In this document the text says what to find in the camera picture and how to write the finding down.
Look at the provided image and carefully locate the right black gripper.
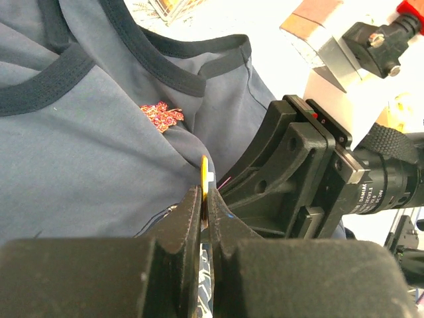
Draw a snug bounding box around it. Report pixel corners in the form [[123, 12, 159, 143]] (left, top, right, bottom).
[[217, 95, 423, 239]]

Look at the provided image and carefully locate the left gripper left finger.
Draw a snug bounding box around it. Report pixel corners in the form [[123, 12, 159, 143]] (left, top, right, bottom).
[[1, 186, 202, 317]]

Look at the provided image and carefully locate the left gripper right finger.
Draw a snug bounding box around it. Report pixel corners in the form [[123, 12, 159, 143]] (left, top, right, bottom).
[[207, 190, 417, 317]]

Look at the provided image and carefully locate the round gold amber brooch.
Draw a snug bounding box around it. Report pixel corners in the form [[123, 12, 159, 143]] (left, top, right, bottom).
[[200, 155, 215, 231]]

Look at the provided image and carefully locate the floral patterned table mat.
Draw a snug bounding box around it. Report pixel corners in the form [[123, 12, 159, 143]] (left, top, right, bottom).
[[124, 0, 168, 32]]

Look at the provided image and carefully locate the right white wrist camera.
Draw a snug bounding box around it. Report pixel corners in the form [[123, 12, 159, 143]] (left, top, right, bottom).
[[278, 0, 424, 153]]

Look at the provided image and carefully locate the white wire shelf rack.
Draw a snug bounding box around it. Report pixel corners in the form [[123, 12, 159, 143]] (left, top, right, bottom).
[[148, 0, 205, 25]]

